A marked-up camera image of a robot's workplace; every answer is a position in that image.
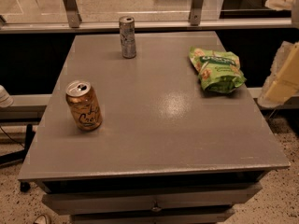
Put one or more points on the green rice chip bag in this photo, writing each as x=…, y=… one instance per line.
x=218, y=71

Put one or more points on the grey drawer cabinet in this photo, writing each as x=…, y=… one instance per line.
x=165, y=153

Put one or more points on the orange LaCroix can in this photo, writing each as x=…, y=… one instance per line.
x=83, y=103

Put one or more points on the tall silver drink can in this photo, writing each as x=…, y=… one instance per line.
x=127, y=34

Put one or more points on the metal window railing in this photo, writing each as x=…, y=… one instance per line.
x=32, y=16

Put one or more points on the white cup stack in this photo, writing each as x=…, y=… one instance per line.
x=5, y=99

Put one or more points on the white shoe tip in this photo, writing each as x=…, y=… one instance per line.
x=42, y=219

